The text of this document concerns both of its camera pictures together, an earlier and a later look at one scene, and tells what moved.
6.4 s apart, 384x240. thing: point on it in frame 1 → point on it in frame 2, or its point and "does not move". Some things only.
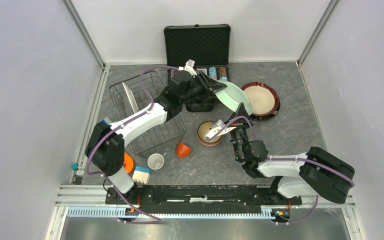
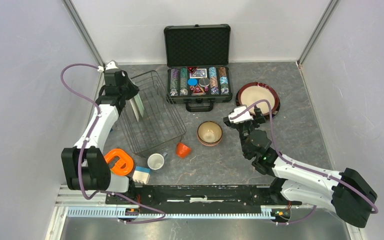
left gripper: (208, 85) → (135, 89)
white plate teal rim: (131, 98) does not move
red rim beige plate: (263, 98) does not move
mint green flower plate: (232, 97) → (139, 104)
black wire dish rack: (146, 87) does not move
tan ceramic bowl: (203, 129) does not move
